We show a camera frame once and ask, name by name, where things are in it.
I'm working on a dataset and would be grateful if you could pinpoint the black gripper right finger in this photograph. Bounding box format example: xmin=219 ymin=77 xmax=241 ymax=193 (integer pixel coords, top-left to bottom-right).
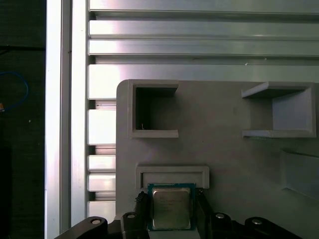
xmin=195 ymin=188 xmax=299 ymax=239

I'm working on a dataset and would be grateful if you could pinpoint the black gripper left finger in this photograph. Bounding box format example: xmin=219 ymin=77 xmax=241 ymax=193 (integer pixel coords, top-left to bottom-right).
xmin=57 ymin=189 xmax=151 ymax=239

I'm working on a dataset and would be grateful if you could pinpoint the CPU with silver top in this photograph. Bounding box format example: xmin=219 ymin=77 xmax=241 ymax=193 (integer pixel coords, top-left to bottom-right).
xmin=147 ymin=183 xmax=196 ymax=231

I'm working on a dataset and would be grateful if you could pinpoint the grey parts rack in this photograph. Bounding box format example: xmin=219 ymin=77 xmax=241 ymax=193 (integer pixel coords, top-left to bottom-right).
xmin=116 ymin=79 xmax=319 ymax=239

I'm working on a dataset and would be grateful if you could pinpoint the thin blue cable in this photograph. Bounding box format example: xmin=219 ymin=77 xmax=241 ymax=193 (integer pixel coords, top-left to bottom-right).
xmin=0 ymin=71 xmax=29 ymax=113

